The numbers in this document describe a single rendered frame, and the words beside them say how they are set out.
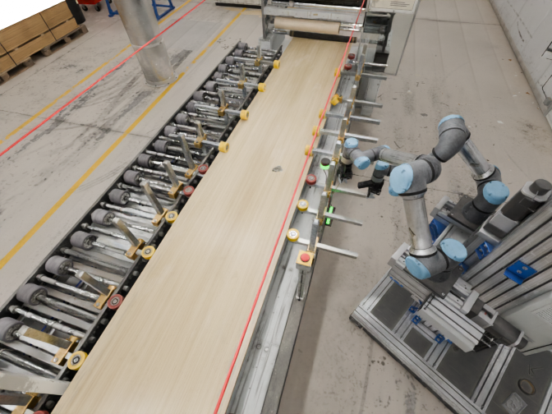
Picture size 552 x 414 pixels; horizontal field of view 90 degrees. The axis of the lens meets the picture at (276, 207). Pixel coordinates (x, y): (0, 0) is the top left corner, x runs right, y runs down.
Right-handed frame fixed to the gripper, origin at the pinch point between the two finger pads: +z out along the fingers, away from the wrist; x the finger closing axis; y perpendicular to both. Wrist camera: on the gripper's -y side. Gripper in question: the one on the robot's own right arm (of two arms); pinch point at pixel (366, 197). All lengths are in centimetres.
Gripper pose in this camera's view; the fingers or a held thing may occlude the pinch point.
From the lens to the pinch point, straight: 212.2
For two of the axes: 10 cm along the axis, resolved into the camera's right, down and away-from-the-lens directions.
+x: 3.0, -7.7, 5.7
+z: 0.3, 6.0, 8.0
